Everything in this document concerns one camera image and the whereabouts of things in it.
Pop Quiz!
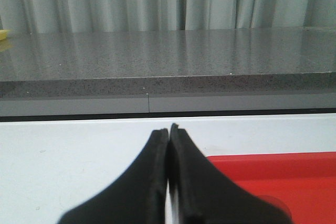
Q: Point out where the yellow object on counter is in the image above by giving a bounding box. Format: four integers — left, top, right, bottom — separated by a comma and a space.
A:
0, 29, 10, 41

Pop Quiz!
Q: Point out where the grey stone counter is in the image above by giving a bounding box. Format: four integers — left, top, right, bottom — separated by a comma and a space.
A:
0, 26, 336, 117

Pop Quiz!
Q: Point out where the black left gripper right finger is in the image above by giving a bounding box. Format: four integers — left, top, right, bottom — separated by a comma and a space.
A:
168, 124, 291, 223

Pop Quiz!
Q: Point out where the grey pleated curtain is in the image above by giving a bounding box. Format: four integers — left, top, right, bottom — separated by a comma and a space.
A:
1, 0, 335, 33

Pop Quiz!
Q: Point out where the red plastic tray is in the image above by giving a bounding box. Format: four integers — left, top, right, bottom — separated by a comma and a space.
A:
208, 152, 335, 223

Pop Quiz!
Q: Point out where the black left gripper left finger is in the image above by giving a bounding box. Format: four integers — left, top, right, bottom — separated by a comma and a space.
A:
59, 129, 169, 223

